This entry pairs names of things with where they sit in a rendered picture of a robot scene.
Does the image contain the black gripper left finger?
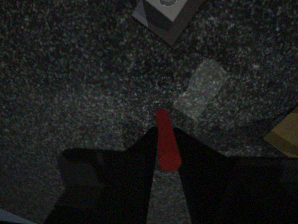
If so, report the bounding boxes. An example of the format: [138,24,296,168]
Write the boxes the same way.
[57,126,158,224]

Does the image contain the dark red peg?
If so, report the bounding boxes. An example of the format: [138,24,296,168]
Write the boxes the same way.
[156,109,182,171]

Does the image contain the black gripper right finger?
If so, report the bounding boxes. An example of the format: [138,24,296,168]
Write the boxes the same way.
[173,127,298,224]

